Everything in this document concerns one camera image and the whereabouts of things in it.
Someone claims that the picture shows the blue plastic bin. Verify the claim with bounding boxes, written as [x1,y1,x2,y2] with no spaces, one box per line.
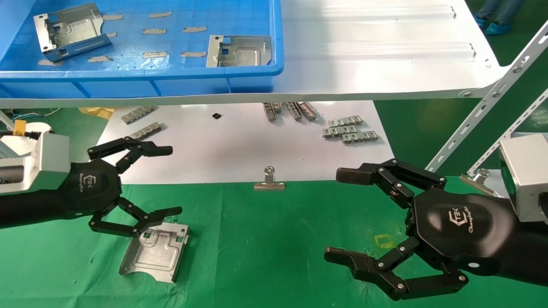
[0,0,284,99]

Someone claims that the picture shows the person leg in jeans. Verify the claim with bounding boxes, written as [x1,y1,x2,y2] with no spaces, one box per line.
[503,0,528,25]
[482,0,504,20]

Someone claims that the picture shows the white round stand base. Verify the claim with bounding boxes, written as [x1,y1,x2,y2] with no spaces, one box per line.
[0,112,54,134]

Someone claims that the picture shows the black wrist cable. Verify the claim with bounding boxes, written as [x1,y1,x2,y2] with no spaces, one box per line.
[0,130,43,140]

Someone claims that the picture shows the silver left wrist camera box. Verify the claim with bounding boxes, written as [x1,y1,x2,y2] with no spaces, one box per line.
[0,130,71,196]

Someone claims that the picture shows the white metal shelf board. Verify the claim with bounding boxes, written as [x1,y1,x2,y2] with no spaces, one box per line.
[0,0,510,109]

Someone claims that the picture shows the grey metal link strip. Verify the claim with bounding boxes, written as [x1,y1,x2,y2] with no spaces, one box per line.
[328,116,363,127]
[322,126,359,139]
[128,122,162,142]
[121,106,155,125]
[342,131,379,145]

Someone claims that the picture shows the silver binder clip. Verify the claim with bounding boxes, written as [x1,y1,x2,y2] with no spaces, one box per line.
[459,168,499,197]
[254,166,286,191]

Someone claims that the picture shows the white floor sheet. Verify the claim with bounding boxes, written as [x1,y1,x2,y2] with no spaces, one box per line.
[96,101,396,185]

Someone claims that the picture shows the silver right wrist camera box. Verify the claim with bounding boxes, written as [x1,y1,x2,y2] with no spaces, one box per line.
[499,133,548,224]

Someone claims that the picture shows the flat sheet metal bracket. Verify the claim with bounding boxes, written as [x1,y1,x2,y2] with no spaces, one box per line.
[206,35,273,68]

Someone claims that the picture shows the thin floor wires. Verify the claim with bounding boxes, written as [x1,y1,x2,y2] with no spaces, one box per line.
[9,108,63,121]

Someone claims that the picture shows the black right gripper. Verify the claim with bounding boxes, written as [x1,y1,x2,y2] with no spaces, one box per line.
[324,159,518,301]

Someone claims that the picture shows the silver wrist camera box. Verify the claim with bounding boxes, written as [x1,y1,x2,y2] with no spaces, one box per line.
[0,130,71,196]
[499,133,548,224]

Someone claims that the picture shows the perforated white angle strut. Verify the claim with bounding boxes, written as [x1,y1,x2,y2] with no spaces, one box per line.
[467,88,548,176]
[423,32,548,175]

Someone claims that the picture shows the curved sheet metal bracket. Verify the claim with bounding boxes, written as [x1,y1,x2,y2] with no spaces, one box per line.
[119,222,191,284]

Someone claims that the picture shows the folded sheet metal bracket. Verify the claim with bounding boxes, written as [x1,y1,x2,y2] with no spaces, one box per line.
[33,3,113,62]

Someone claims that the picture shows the green table cloth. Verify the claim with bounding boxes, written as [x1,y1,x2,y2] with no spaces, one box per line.
[0,175,548,308]

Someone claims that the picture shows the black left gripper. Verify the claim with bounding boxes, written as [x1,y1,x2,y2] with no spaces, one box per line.
[64,137,183,238]

